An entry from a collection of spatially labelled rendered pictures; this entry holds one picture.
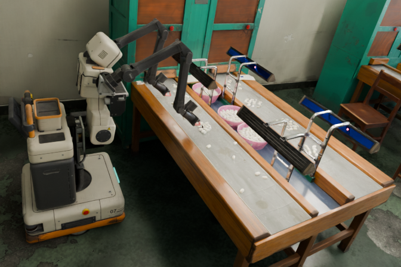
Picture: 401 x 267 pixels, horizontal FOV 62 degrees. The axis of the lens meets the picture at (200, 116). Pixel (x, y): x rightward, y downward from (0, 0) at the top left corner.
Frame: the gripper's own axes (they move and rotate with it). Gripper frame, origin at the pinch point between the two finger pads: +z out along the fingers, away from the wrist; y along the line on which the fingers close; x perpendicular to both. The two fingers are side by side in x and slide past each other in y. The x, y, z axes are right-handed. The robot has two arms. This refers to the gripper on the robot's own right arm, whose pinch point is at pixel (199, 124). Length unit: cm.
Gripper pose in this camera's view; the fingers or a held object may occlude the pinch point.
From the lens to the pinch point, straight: 241.2
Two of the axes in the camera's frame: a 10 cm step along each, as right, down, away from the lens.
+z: 5.5, 4.5, 7.0
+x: -6.7, 7.4, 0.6
